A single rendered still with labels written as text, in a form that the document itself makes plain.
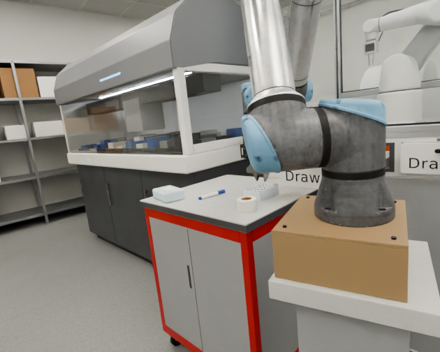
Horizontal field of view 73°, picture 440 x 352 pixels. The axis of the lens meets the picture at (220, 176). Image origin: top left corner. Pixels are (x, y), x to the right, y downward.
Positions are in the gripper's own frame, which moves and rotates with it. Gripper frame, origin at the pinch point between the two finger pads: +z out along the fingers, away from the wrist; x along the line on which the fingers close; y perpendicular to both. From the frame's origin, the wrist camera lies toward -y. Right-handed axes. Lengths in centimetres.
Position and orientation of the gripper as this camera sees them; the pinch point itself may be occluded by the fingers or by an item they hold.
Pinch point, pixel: (262, 177)
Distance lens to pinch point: 115.8
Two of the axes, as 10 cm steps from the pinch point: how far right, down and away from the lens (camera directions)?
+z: 1.0, 9.8, 1.9
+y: -7.2, 2.0, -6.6
